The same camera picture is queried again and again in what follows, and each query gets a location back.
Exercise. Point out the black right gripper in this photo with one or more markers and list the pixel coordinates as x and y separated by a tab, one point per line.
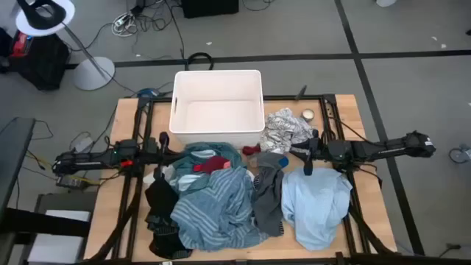
321	150

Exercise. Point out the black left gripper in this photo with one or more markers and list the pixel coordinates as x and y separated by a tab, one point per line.
154	152

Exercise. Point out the teal dotted garment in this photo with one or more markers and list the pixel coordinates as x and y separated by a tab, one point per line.
206	151

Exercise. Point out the black printed garment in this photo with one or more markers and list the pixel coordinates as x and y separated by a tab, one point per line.
162	206

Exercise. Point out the maroon sock with pink toe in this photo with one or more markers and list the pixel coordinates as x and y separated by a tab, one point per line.
213	164

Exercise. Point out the dark grey boxer briefs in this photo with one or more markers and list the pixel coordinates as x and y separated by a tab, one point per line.
268	195

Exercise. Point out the light blue shirt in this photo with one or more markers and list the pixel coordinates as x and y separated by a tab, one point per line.
316	210

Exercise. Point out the small red sock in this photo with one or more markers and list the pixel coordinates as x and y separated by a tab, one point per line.
252	149

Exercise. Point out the blue striped shirt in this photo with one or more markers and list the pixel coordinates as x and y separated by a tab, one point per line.
217	213

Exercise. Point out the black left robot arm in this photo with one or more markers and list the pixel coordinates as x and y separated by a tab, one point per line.
92	160

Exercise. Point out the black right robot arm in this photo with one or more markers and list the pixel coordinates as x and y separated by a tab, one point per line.
386	149

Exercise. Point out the white cloth with grey print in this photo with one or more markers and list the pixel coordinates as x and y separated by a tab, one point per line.
283	130

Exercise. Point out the short black stick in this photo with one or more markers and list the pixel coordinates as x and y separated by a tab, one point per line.
301	92

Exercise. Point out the white plastic laundry basket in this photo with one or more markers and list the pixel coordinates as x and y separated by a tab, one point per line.
217	110

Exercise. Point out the black power brick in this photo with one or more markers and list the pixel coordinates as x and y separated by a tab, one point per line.
71	182

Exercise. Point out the grey cabinet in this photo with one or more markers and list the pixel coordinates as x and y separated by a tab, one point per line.
66	200

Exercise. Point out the white round-base floor stand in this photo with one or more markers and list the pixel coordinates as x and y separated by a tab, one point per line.
93	73

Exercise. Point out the white power strip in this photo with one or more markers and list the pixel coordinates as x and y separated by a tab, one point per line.
121	22

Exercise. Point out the black desk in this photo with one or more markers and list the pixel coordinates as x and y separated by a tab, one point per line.
14	154

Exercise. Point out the black case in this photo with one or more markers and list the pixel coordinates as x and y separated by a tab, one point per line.
44	62

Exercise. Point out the grey caster wheel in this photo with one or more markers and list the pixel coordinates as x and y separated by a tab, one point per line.
460	154

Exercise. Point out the black floor box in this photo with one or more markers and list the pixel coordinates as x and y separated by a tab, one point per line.
209	7

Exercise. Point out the black floor plug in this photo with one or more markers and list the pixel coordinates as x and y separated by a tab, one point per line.
453	246

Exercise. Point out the white floor object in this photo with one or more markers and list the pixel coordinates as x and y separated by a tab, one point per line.
386	3

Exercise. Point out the red box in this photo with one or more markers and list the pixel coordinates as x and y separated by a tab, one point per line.
20	44

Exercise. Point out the black headset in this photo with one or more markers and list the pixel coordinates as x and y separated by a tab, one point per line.
40	20

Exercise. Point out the black aluminium frame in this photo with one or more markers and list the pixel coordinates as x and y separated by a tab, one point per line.
283	98

